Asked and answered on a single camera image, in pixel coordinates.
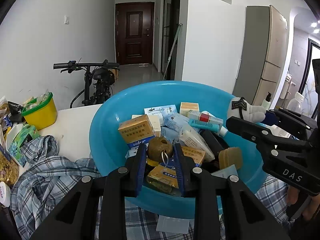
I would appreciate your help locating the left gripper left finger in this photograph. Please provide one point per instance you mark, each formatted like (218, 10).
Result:
(96, 207)

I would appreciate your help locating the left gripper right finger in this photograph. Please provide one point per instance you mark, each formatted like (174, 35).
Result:
(244, 216)

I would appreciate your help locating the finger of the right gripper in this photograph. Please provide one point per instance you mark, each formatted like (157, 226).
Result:
(298, 125)
(263, 138)

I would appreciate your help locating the white plush toy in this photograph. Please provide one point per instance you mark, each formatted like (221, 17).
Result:
(240, 108)

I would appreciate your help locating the tan soap bar case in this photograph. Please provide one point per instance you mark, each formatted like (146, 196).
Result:
(230, 156)

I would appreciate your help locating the brown round ball with cord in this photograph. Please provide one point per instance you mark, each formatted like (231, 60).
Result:
(159, 151)

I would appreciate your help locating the clear plastic bottle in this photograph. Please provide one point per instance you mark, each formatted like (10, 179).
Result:
(295, 104)

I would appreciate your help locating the green pump bottle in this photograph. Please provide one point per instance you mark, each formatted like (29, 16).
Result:
(267, 101)

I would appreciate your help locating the teal cosmetic tube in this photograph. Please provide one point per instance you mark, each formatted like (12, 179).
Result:
(216, 128)

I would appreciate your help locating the pale teal small box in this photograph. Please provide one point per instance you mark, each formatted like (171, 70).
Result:
(226, 172)

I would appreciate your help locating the white box red label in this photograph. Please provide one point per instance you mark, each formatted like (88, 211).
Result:
(203, 117)

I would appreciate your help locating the blue plastic basin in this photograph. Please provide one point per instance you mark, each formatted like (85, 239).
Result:
(108, 148)

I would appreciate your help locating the blue plaid shirt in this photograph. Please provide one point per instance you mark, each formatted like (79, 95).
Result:
(50, 177)

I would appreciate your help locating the white tissue pack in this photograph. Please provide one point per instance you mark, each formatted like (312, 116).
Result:
(193, 139)

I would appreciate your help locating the beige grey refrigerator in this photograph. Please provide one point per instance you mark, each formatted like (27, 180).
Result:
(263, 54)

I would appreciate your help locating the gold blue cigarette box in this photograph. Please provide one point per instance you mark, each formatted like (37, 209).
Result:
(163, 178)

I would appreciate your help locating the beige wooden-look small box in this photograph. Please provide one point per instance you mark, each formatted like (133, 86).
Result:
(186, 107)

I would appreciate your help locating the gold cigarette box upright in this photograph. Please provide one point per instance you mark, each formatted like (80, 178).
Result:
(130, 136)

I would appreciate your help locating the light blue RA packet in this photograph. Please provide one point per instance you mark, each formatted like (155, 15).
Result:
(161, 111)

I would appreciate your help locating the white jar lid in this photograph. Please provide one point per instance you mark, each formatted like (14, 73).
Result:
(5, 194)

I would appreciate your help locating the cream white box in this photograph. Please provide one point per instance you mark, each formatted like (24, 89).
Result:
(155, 123)

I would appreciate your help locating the green floral tissue box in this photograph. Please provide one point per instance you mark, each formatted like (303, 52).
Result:
(17, 137)

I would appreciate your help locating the yellow tub green rim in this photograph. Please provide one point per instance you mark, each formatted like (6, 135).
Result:
(40, 112)

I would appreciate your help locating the black bicycle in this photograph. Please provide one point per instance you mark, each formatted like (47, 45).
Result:
(98, 77)

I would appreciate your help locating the dark brown door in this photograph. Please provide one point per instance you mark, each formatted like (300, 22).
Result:
(134, 32)

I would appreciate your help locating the mop handle pole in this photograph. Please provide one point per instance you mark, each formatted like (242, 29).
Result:
(172, 50)

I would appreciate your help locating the white light switch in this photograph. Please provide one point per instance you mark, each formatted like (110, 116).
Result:
(66, 20)

